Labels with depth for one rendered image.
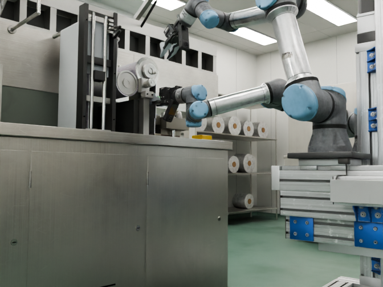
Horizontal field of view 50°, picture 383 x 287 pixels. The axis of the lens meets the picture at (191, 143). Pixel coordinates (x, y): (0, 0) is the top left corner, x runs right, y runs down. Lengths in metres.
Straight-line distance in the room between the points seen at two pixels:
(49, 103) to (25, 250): 0.91
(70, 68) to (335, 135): 1.21
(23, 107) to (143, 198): 0.77
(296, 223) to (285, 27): 0.70
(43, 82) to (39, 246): 0.94
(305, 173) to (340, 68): 5.12
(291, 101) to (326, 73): 5.26
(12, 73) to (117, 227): 0.92
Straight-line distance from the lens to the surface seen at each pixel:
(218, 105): 1.74
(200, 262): 1.97
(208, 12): 1.84
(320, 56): 6.75
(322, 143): 1.47
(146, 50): 2.56
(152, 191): 1.73
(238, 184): 6.77
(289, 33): 1.49
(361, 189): 1.30
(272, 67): 7.19
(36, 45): 2.19
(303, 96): 1.36
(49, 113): 2.15
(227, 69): 6.75
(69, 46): 2.05
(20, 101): 2.10
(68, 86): 2.00
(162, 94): 2.03
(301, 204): 1.50
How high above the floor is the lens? 0.75
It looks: 4 degrees up
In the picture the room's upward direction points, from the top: straight up
